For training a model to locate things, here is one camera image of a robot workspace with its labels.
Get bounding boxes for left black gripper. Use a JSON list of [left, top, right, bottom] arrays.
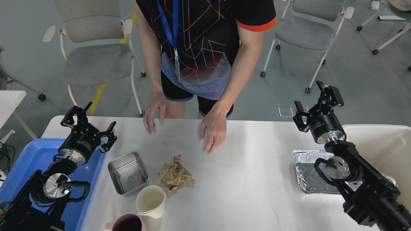
[[58, 101, 117, 165]]

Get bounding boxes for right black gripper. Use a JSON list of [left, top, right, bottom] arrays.
[[293, 81, 345, 144]]

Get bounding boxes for square steel tray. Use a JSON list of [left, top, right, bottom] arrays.
[[108, 151, 149, 197]]

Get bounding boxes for aluminium foil tray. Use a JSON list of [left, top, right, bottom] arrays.
[[293, 150, 396, 196]]

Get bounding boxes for white paper cup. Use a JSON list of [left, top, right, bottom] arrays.
[[136, 185, 166, 219]]

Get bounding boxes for pink ribbed mug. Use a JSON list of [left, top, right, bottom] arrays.
[[104, 213, 143, 231]]

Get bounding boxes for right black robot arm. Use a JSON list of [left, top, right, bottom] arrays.
[[293, 81, 411, 231]]

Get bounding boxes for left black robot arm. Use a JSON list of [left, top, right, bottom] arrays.
[[1, 102, 117, 231]]

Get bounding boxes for person right hand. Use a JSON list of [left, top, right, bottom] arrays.
[[143, 90, 166, 134]]

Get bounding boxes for person left hand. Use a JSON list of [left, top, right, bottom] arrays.
[[198, 110, 227, 154]]

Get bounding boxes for floor socket plate left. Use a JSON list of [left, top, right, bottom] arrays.
[[278, 106, 294, 117]]

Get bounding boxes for blue plastic tray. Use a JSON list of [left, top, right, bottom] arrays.
[[0, 138, 105, 231]]

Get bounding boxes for grey chair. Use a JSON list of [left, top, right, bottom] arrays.
[[260, 0, 355, 94], [43, 0, 145, 116], [0, 54, 47, 101]]

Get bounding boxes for grey chair right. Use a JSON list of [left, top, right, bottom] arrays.
[[260, 0, 355, 94]]

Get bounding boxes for white side table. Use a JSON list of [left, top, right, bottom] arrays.
[[0, 90, 38, 140]]

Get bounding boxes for white plastic bin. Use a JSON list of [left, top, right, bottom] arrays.
[[343, 124, 411, 210]]

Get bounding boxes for grey chair far left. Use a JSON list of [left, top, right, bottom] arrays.
[[0, 54, 47, 101]]

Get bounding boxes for crumpled brown paper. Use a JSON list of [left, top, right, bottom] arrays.
[[153, 155, 196, 193]]

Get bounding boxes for person in black shirt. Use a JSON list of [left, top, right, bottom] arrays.
[[132, 0, 277, 120]]

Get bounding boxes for chair far right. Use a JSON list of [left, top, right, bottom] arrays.
[[356, 0, 411, 71]]

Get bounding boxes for black cables at left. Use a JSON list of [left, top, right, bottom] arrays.
[[0, 142, 16, 174]]

